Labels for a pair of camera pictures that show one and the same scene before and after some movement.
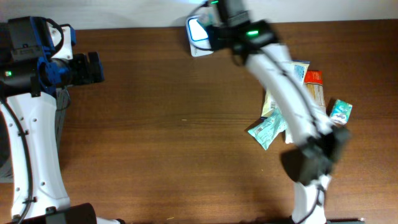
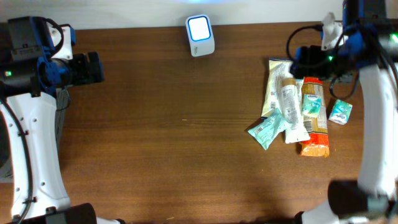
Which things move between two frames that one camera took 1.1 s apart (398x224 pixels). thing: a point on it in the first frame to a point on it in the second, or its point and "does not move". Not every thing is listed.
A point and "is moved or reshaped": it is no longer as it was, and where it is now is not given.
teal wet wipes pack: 265,132 does not move
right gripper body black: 219,38 to 326,65
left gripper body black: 80,72 does not move
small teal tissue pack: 209,15 is moved or reshaped
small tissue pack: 341,112 does not move
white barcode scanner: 199,43 does not move
